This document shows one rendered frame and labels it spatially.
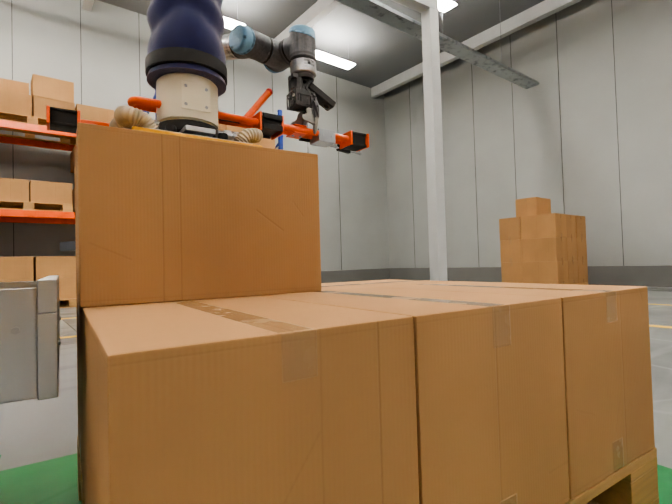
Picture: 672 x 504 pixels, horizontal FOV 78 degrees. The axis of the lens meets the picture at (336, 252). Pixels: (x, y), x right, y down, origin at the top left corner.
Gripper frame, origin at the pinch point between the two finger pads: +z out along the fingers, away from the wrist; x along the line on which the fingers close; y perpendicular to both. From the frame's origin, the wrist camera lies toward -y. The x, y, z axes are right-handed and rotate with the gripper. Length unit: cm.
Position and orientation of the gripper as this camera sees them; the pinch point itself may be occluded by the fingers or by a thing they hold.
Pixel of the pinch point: (310, 134)
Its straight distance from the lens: 151.8
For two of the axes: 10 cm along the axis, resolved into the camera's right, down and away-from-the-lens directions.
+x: 5.5, -0.4, -8.4
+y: -8.4, 0.1, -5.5
